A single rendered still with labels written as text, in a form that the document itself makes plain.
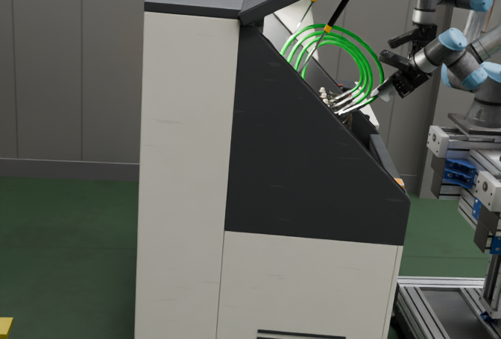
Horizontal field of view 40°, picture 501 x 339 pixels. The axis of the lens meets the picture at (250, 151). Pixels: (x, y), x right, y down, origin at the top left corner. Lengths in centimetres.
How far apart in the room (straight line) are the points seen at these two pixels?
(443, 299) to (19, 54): 281
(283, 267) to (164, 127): 61
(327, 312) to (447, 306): 92
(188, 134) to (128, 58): 229
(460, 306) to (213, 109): 160
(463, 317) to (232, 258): 123
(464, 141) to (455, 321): 77
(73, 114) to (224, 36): 257
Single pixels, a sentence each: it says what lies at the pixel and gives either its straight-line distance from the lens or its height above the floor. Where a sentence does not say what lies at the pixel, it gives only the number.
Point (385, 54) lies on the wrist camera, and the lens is 229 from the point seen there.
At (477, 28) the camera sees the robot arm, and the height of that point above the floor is 139.
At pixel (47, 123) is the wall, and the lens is 456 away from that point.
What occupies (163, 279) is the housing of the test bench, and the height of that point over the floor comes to 59.
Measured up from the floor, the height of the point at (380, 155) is 95.
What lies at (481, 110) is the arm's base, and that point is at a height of 110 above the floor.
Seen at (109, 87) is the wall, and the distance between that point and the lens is 444.
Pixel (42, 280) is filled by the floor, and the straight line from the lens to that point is 354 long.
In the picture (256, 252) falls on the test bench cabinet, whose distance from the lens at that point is 229.
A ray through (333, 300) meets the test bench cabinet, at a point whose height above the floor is 57.
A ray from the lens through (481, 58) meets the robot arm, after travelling 234.
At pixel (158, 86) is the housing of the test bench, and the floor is 125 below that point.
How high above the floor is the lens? 180
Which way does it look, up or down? 20 degrees down
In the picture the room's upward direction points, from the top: 5 degrees clockwise
